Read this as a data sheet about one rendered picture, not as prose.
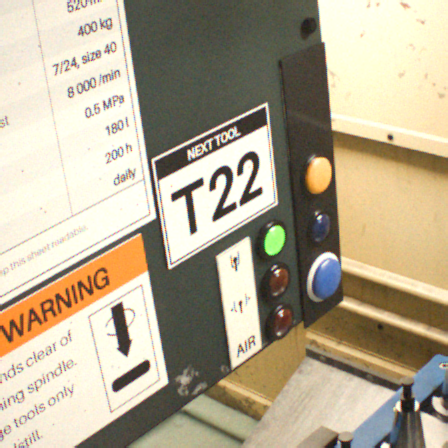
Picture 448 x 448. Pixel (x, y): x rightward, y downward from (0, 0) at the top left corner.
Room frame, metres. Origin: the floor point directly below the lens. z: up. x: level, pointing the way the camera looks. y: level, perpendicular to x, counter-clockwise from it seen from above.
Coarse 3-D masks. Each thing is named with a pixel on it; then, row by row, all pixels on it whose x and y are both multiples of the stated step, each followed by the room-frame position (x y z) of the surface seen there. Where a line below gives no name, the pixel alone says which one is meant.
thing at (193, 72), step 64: (128, 0) 0.49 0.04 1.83; (192, 0) 0.52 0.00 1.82; (256, 0) 0.56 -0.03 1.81; (192, 64) 0.52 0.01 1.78; (256, 64) 0.55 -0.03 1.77; (192, 128) 0.51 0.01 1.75; (192, 256) 0.50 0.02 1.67; (256, 256) 0.54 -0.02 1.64; (192, 320) 0.50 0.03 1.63; (192, 384) 0.49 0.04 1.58
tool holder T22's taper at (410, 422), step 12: (396, 408) 0.79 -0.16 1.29; (396, 420) 0.79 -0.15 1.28; (408, 420) 0.78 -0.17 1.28; (420, 420) 0.79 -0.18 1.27; (396, 432) 0.79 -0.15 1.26; (408, 432) 0.78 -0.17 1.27; (420, 432) 0.78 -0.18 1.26; (396, 444) 0.78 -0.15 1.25; (408, 444) 0.78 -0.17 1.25; (420, 444) 0.78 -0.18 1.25
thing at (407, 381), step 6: (402, 378) 0.80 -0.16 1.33; (408, 378) 0.80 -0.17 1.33; (402, 384) 0.79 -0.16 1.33; (408, 384) 0.79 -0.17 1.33; (408, 390) 0.79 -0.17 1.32; (402, 396) 0.79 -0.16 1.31; (408, 396) 0.79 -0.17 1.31; (414, 396) 0.79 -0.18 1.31; (402, 402) 0.79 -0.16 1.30; (408, 402) 0.79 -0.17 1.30; (414, 402) 0.79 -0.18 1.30; (402, 408) 0.79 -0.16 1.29; (408, 408) 0.79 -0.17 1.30
